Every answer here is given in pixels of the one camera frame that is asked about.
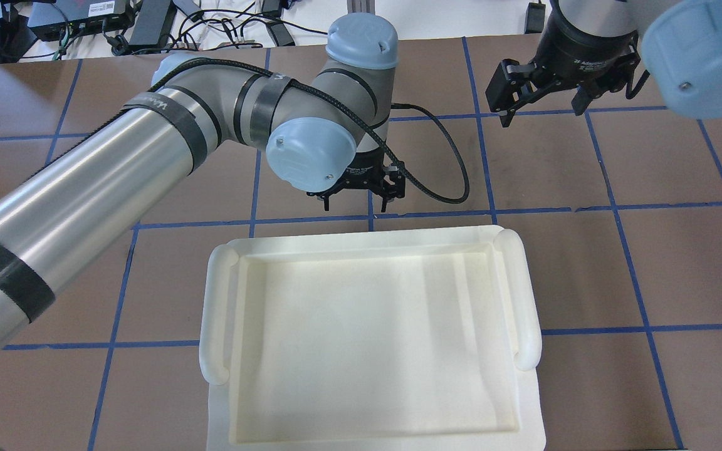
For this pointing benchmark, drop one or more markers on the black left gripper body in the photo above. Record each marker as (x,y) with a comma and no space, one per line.
(362,176)

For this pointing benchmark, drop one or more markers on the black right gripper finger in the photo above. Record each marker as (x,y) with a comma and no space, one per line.
(510,89)
(584,96)

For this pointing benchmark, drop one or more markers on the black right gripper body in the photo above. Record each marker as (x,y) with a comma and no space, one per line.
(583,47)

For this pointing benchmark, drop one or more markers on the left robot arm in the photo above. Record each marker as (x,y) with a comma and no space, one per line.
(64,216)

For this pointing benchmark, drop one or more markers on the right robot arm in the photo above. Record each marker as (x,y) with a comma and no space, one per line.
(680,44)

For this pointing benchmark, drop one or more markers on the black power adapter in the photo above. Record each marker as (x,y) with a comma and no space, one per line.
(534,22)

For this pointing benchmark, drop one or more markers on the black power brick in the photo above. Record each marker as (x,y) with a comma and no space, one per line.
(280,34)

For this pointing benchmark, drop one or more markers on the white plastic tray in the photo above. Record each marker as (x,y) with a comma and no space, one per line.
(419,339)

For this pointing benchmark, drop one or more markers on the black network switch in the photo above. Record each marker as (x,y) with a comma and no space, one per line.
(50,22)

